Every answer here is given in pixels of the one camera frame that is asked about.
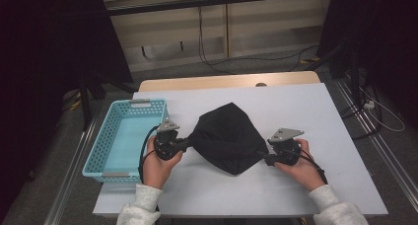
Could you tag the black stand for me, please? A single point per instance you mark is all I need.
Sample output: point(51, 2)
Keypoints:
point(354, 80)
point(86, 110)

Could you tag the person's right hand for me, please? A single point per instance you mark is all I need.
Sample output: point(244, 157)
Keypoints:
point(304, 172)

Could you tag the beige wooden cabinet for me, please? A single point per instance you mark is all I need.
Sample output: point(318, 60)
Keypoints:
point(269, 17)

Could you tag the person's left hand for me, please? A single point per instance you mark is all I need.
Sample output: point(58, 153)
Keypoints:
point(154, 170)

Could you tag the black horizontal metal bar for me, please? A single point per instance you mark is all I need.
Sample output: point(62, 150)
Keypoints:
point(213, 1)

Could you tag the metal floor rail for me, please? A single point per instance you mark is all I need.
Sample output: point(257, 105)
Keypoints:
point(65, 192)
point(394, 172)

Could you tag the wide black curtain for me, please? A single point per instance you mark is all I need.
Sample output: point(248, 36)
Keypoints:
point(49, 54)

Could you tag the black pants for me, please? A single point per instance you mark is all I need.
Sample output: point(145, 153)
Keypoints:
point(226, 139)

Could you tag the light blue plastic basket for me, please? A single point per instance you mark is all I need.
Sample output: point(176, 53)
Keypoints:
point(131, 142)

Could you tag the white table cover sheet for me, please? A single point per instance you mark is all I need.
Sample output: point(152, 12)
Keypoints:
point(332, 110)

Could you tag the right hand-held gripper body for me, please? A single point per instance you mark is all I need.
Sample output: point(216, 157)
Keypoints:
point(286, 151)

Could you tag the narrow black curtain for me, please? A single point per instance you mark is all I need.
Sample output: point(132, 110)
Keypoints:
point(387, 37)

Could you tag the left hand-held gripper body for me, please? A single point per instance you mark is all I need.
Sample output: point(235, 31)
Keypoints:
point(167, 146)

